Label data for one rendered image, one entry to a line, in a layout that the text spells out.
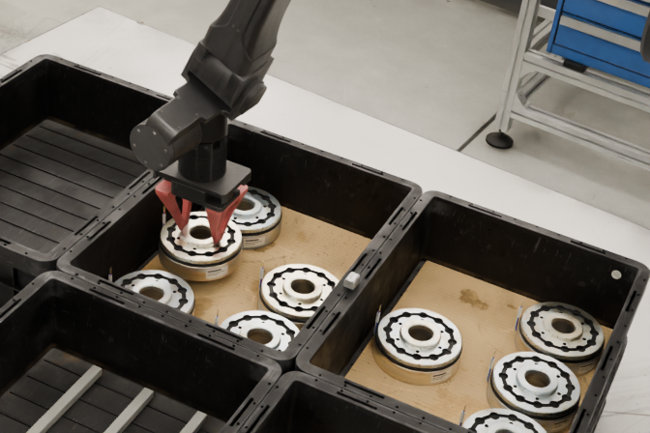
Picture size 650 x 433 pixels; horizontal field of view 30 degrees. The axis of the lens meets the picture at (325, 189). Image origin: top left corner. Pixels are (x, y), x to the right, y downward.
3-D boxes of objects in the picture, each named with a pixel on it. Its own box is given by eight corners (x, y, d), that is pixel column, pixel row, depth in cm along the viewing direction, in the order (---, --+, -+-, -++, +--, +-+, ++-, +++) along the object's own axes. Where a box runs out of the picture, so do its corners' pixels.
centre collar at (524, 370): (520, 361, 141) (521, 358, 141) (562, 376, 140) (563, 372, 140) (510, 388, 137) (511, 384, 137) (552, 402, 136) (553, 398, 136)
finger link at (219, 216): (219, 262, 146) (221, 199, 141) (168, 242, 149) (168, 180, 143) (247, 233, 152) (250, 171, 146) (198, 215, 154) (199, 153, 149)
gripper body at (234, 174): (224, 209, 142) (226, 156, 138) (151, 181, 145) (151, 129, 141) (251, 182, 147) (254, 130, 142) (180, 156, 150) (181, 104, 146)
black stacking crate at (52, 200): (44, 123, 181) (44, 55, 175) (217, 187, 172) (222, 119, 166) (-149, 258, 150) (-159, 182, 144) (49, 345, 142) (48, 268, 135)
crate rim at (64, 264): (223, 129, 167) (224, 115, 166) (424, 201, 158) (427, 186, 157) (49, 282, 136) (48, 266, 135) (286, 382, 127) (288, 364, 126)
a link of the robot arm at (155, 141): (272, 80, 134) (216, 30, 136) (210, 124, 126) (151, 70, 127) (232, 147, 143) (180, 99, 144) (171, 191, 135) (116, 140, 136)
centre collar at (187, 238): (194, 219, 153) (194, 216, 153) (228, 232, 152) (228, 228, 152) (173, 239, 150) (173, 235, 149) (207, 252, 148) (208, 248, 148)
